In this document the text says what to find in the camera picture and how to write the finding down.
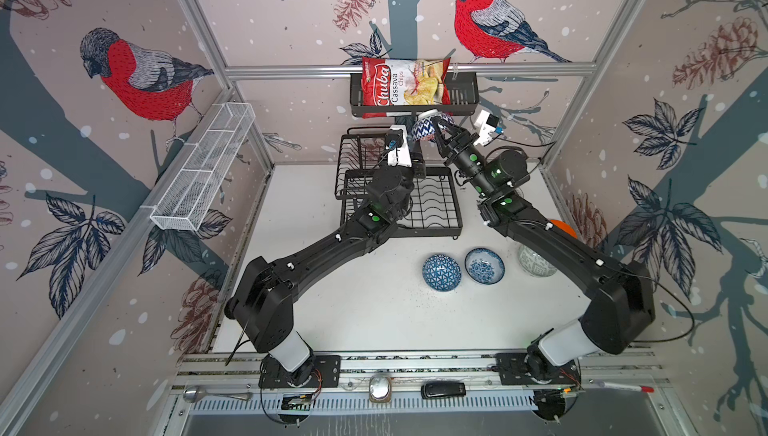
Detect orange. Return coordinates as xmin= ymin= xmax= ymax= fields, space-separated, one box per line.
xmin=410 ymin=110 xmax=454 ymax=141

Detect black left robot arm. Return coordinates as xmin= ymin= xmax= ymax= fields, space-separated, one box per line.
xmin=224 ymin=141 xmax=424 ymax=386

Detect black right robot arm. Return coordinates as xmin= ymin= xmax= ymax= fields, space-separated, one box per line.
xmin=429 ymin=116 xmax=655 ymax=382

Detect red cassava chips bag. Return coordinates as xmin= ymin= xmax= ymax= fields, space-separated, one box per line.
xmin=362 ymin=58 xmax=451 ymax=109

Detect blue floral bowl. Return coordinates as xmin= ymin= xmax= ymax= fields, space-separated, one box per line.
xmin=464 ymin=248 xmax=505 ymax=285

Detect orange plastic bowl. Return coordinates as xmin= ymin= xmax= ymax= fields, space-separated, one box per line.
xmin=551 ymin=219 xmax=579 ymax=239

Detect green grey patterned bowl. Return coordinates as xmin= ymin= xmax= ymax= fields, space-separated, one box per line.
xmin=517 ymin=245 xmax=557 ymax=278

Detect silver bell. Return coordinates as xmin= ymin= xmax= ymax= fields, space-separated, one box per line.
xmin=368 ymin=373 xmax=392 ymax=404

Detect black remote fob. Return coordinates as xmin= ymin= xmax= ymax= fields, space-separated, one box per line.
xmin=420 ymin=380 xmax=467 ymax=400

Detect red white pen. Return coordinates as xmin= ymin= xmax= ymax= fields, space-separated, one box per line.
xmin=590 ymin=380 xmax=655 ymax=394

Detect metal ladle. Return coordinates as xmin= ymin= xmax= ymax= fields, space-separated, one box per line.
xmin=182 ymin=385 xmax=253 ymax=404

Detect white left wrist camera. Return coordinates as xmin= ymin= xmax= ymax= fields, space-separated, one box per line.
xmin=385 ymin=125 xmax=412 ymax=168

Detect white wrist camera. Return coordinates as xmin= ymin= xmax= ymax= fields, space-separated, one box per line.
xmin=473 ymin=110 xmax=504 ymax=147
xmin=385 ymin=125 xmax=412 ymax=168

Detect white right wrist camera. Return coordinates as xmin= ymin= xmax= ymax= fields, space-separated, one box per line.
xmin=473 ymin=110 xmax=504 ymax=147

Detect black wire dish rack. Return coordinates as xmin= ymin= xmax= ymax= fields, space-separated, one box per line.
xmin=334 ymin=126 xmax=463 ymax=240

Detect black wall shelf basket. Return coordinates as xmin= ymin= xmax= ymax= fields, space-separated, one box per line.
xmin=350 ymin=72 xmax=479 ymax=119

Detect white wire wall basket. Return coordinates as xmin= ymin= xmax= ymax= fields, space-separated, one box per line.
xmin=150 ymin=102 xmax=255 ymax=232

